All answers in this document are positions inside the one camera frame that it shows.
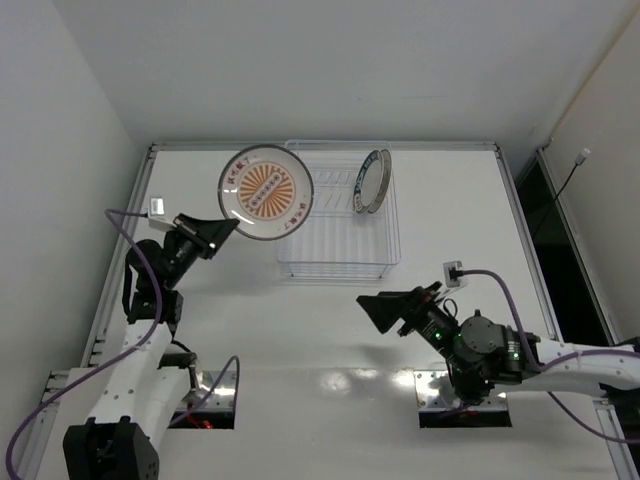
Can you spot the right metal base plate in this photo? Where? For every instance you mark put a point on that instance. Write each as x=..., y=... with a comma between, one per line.
x=435, y=394

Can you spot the metal base plate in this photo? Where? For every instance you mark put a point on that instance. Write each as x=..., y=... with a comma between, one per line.
x=435, y=394
x=204, y=398

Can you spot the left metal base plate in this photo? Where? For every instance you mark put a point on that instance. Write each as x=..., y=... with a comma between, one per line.
x=204, y=398

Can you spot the aluminium frame rail right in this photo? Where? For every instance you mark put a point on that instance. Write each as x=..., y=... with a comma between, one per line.
x=542, y=294

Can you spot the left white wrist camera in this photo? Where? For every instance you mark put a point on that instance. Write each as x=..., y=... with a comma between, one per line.
x=156, y=216

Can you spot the sunburst pattern plate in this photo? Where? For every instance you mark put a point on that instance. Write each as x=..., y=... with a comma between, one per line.
x=268, y=189

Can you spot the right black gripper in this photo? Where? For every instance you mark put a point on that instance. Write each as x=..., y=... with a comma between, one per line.
x=406, y=310

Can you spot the aluminium frame rail back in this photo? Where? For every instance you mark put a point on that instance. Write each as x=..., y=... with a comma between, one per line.
x=328, y=145

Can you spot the white plate floral emblem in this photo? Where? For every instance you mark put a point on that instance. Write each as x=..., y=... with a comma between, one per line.
x=385, y=180

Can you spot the black cable white plug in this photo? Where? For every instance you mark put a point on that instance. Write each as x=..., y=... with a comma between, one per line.
x=578, y=162

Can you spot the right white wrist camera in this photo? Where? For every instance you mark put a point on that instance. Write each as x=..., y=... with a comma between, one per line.
x=453, y=275

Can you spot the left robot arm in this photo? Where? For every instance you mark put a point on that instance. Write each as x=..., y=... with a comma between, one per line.
x=121, y=436

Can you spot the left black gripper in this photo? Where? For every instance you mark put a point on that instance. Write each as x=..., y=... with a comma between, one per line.
x=195, y=236

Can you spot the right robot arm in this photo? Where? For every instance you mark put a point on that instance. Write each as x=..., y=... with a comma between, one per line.
x=485, y=358

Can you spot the white wire dish rack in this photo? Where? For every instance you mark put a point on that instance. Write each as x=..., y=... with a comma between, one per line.
x=336, y=243

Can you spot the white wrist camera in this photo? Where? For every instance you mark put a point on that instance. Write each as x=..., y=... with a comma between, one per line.
x=156, y=216
x=453, y=275

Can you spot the green rim lettered plate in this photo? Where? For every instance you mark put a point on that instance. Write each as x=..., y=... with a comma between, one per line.
x=368, y=182

